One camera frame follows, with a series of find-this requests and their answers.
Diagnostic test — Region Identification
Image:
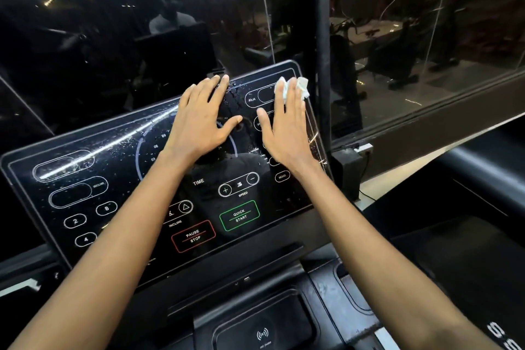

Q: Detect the person's left hand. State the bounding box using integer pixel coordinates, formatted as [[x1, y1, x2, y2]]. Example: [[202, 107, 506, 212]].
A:
[[164, 74, 244, 168]]

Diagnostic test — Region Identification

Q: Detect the person's right hand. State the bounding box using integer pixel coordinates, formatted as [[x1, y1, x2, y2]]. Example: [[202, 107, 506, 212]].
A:
[[256, 77, 317, 178]]

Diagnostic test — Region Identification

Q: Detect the small white wipe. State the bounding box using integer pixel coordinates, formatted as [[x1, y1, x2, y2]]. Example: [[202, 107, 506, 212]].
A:
[[283, 77, 311, 102]]

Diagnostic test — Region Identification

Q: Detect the black treadmill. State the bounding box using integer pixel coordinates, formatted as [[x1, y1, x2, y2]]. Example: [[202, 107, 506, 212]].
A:
[[0, 59, 411, 350], [361, 116, 525, 350]]

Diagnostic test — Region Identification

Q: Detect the person's right forearm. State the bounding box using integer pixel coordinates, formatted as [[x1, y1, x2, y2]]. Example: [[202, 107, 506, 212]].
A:
[[295, 161, 497, 350]]

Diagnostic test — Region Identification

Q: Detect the person's left forearm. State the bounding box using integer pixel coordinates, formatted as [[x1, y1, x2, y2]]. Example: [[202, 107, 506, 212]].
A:
[[8, 153, 194, 350]]

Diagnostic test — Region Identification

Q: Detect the black standing fan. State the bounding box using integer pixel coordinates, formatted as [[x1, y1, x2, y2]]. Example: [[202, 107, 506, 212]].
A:
[[297, 0, 366, 199]]

